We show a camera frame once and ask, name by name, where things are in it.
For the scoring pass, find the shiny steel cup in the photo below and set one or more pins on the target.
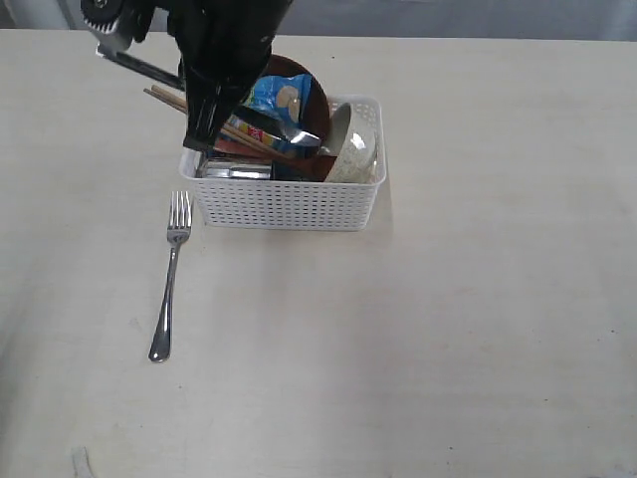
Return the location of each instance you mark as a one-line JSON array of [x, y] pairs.
[[216, 167]]

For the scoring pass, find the speckled ceramic bowl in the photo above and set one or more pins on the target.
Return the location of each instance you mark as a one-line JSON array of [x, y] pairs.
[[353, 144]]

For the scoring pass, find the white perforated plastic basket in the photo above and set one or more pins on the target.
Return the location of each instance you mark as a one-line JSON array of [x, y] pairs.
[[292, 205]]

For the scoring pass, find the silver metal fork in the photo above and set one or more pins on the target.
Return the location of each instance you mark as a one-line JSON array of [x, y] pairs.
[[178, 232]]

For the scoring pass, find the blue chips bag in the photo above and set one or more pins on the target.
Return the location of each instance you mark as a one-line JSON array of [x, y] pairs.
[[280, 99]]

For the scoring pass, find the dark wooden spoon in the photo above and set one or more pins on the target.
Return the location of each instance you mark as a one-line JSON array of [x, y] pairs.
[[310, 169]]

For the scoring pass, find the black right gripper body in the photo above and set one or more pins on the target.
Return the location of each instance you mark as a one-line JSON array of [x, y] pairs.
[[225, 46]]

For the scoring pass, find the brown wooden plate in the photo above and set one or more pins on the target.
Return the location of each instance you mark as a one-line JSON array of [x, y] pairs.
[[315, 115]]

